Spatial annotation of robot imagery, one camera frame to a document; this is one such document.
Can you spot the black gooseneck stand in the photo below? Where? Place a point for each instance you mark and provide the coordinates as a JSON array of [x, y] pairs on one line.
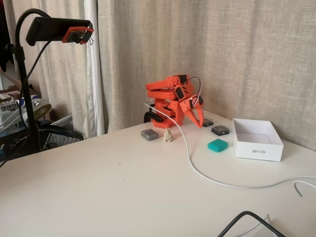
[[29, 103]]

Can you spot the brown cardboard box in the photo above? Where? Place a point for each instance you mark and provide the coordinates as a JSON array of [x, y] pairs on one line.
[[14, 86]]

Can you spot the small beige bear figurine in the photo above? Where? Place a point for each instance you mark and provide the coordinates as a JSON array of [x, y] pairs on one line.
[[168, 136]]

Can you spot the grey square block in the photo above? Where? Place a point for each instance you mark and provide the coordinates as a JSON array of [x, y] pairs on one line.
[[149, 134]]

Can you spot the small black square box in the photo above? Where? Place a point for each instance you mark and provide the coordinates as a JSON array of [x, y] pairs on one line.
[[221, 130], [208, 122]]

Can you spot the green rounded cube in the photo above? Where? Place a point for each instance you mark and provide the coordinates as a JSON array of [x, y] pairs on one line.
[[217, 145]]

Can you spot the black camera holder bar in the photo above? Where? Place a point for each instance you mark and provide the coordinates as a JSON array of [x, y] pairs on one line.
[[51, 27]]

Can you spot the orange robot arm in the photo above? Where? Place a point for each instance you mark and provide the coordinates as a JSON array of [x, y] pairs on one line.
[[160, 86]]

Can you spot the beige linen curtain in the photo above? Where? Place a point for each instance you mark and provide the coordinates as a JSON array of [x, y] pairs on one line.
[[197, 39]]

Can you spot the camera on black stand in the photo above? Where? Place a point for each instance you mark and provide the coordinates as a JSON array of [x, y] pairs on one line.
[[66, 81]]

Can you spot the white cardboard box bin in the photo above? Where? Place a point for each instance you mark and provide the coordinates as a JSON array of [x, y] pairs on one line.
[[259, 151]]

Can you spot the black table clamp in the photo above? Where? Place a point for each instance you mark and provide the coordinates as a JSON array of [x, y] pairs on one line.
[[151, 115]]

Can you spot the beige metal lamp shade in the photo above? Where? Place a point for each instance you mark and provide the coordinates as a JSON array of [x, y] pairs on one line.
[[42, 108]]

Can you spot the orange camera module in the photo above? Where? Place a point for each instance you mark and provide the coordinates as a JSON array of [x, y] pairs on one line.
[[74, 35]]

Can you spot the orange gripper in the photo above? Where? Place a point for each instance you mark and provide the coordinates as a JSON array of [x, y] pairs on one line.
[[189, 105]]

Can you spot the black floor fan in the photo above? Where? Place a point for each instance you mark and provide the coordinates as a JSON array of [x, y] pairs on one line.
[[58, 138]]

